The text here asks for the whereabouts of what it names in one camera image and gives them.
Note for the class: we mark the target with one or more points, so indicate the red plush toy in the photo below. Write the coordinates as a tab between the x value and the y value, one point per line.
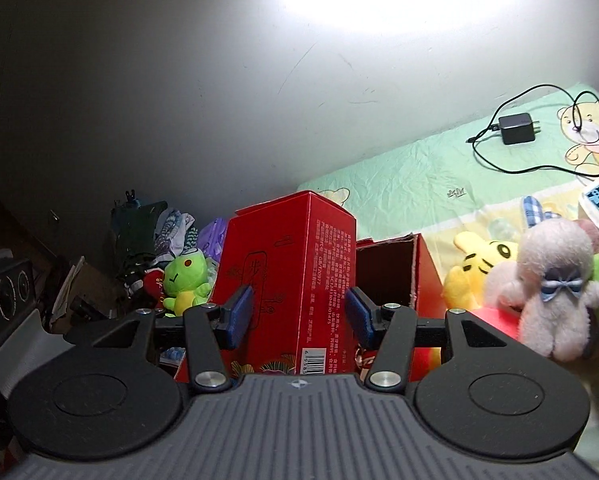
154	285

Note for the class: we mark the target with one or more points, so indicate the purple plastic bag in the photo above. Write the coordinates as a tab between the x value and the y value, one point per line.
213	237

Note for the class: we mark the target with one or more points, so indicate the brown cardboard pieces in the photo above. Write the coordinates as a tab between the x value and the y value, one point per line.
82	290

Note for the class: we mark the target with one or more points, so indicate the yellow tiger plush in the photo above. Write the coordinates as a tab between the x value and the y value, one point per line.
474	270

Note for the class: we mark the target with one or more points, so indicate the dark green bag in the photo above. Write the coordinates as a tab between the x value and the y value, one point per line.
134	230

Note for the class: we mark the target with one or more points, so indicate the tall red printed box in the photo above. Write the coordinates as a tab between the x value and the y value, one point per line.
294	270

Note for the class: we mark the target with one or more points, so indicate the large red cardboard box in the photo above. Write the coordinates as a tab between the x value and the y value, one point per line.
424	280

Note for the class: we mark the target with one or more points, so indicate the black power adapter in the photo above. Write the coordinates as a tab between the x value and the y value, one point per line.
518	129

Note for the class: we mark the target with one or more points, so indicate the green frog plush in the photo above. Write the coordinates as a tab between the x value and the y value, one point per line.
184	280

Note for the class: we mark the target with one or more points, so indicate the patterned clothes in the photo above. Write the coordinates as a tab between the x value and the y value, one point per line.
174	235

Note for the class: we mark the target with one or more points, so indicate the white bunny plush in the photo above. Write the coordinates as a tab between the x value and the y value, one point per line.
554	280

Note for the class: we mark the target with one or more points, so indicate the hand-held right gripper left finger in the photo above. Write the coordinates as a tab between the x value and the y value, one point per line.
239	317

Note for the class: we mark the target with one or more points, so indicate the black speaker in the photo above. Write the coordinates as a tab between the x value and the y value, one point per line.
4	300

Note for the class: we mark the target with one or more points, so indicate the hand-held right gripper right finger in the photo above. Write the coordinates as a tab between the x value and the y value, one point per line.
357	317

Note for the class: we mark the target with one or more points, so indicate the light printed bedsheet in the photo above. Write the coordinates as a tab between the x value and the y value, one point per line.
419	180

